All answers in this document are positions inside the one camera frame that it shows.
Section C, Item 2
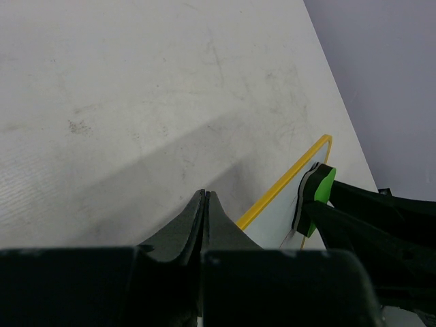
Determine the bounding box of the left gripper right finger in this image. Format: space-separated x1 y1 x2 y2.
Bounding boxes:
202 191 262 252

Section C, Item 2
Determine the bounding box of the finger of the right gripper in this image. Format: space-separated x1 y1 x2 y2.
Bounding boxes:
330 181 435 238
302 202 435 307

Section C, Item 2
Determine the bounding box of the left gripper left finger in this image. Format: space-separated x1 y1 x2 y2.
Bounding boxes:
139 190 206 264

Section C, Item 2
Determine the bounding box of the yellow framed whiteboard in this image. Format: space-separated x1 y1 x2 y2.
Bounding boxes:
236 134 332 250

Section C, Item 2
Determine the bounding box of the green whiteboard eraser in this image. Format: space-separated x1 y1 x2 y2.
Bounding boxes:
292 162 337 238

